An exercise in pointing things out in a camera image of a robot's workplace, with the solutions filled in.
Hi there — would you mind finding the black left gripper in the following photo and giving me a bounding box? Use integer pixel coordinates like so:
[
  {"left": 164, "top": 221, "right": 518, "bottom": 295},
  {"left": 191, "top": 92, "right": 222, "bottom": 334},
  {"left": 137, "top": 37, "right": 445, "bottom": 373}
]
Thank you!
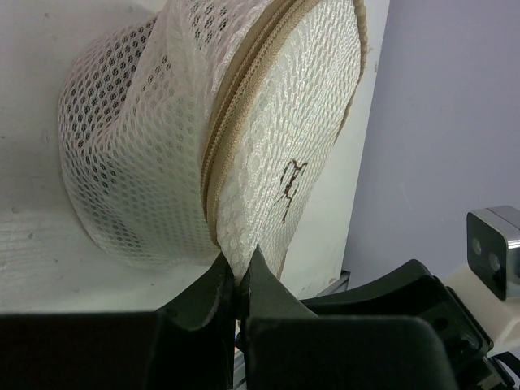
[{"left": 1, "top": 254, "right": 451, "bottom": 389}]

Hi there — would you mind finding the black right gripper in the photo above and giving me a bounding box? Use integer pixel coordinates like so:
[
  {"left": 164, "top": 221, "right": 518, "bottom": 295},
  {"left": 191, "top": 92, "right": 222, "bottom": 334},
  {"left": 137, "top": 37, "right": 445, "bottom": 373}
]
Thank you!
[{"left": 302, "top": 259, "right": 493, "bottom": 389}]

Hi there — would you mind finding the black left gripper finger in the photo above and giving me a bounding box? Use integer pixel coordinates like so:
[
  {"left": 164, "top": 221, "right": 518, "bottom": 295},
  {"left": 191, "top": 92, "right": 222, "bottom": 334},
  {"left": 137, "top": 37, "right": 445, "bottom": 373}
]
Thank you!
[{"left": 239, "top": 245, "right": 318, "bottom": 325}]

